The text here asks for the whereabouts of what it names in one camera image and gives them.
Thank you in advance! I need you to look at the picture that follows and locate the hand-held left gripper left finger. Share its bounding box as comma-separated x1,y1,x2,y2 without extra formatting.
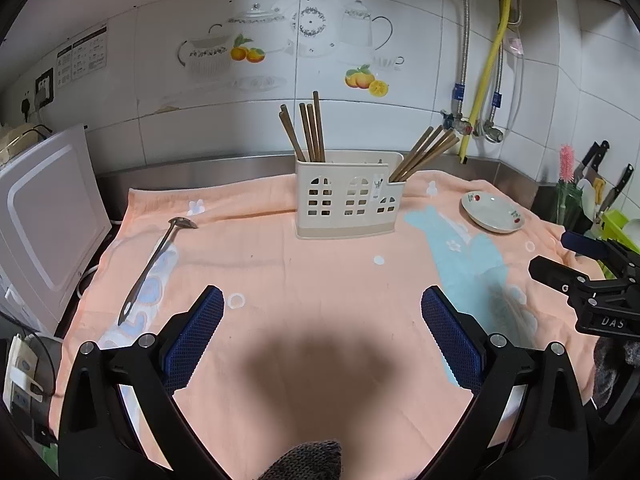
59,285,224,480

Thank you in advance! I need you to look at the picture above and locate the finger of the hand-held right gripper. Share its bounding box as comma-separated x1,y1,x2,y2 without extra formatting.
529,255,596,296
560,231,640,281

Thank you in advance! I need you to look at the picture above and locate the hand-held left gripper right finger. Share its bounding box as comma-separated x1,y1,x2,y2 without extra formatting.
421,285,591,480

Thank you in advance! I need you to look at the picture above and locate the cream plastic utensil holder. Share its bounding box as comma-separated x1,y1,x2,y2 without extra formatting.
294,150,405,240

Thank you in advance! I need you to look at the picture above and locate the bunch of wooden chopsticks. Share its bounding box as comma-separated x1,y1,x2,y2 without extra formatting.
278,91,461,183

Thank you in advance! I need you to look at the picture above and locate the person's right hand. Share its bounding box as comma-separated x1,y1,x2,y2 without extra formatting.
592,336,636,406

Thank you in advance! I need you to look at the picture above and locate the person's left hand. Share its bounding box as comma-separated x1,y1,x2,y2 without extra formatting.
260,440,343,480

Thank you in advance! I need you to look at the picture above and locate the green glass jar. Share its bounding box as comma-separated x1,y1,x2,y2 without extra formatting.
555,182,586,226

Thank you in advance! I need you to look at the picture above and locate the green dish rack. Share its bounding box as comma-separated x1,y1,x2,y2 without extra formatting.
582,210,640,281

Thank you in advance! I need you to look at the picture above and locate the white plastic spoon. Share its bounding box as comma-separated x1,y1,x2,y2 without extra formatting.
582,177,606,211

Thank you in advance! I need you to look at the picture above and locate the pink bottle brush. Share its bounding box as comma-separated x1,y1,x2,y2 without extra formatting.
559,144,576,221

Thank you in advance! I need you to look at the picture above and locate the white floral plate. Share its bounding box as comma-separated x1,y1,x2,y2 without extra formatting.
460,191,527,234

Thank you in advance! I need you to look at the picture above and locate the metal ladle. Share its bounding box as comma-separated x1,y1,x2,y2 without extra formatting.
117,216,198,326

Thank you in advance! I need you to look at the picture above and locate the peach printed towel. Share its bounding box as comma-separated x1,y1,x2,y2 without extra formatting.
47,170,601,480

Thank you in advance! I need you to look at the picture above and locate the white power strip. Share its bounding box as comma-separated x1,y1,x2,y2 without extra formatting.
2,335,43,413

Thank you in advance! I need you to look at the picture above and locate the white microwave oven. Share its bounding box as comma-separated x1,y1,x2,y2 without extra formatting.
0,124,113,336

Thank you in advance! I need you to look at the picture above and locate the yellow gas pipe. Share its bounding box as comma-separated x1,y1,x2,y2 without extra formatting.
459,0,513,166

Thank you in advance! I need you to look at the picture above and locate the beige bundle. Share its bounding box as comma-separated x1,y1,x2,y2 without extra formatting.
0,122,53,166

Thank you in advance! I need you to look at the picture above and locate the black handled knife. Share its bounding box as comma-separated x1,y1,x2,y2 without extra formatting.
597,164,633,211

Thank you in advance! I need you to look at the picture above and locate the white cable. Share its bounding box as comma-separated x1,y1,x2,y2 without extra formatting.
75,265,98,297

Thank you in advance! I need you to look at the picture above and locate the metal flexible hose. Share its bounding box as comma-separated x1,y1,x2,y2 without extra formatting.
452,0,473,116
487,25,526,126

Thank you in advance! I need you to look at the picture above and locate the thin white hose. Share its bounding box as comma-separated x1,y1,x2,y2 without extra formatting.
507,55,527,131

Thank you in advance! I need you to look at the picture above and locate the black wall socket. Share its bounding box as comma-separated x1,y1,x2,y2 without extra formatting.
35,67,55,107

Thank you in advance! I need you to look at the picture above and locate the black and white wall label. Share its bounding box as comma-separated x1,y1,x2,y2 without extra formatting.
56,25,108,88

